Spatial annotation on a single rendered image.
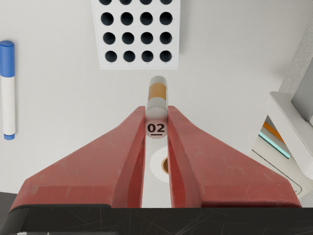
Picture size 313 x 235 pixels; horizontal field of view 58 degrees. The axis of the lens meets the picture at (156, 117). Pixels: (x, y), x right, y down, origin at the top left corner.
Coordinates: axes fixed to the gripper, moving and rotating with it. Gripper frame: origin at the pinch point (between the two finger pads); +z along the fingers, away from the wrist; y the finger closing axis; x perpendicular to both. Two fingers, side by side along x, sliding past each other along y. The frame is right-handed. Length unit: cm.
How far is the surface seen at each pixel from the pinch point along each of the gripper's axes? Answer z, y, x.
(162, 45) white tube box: 17.8, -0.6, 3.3
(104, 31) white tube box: 18.0, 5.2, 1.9
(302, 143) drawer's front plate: 6.7, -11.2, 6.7
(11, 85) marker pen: 20.3, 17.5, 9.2
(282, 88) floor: 95, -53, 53
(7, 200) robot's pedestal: 40, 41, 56
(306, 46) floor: 95, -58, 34
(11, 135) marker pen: 19.9, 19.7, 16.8
